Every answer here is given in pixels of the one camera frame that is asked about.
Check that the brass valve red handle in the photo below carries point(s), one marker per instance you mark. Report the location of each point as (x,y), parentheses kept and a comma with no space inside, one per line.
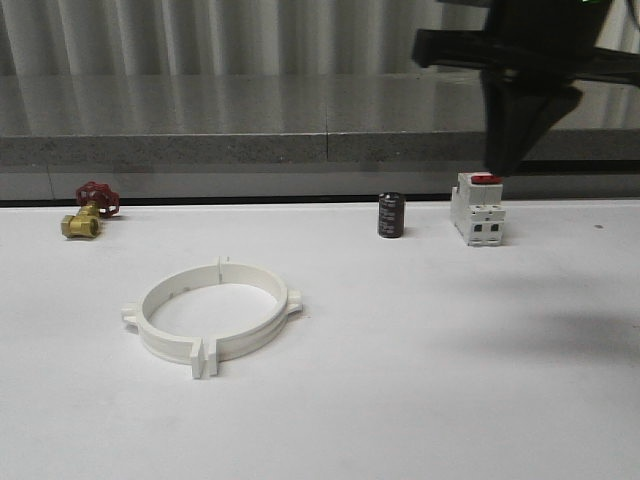
(96,201)

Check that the grey curtain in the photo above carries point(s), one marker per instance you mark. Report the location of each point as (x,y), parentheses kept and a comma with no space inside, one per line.
(220,37)

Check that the black cylindrical capacitor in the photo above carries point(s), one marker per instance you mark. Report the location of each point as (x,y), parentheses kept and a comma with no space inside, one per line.
(391,214)

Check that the white circuit breaker red switch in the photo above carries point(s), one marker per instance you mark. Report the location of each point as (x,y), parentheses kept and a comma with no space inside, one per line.
(476,209)

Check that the white half pipe clamp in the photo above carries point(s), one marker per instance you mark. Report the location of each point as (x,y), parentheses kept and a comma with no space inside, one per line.
(262,331)

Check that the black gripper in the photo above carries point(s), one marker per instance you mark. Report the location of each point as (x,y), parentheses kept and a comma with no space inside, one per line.
(529,52)

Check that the grey stone counter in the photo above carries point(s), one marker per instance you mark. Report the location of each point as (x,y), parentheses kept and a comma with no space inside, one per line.
(161,136)

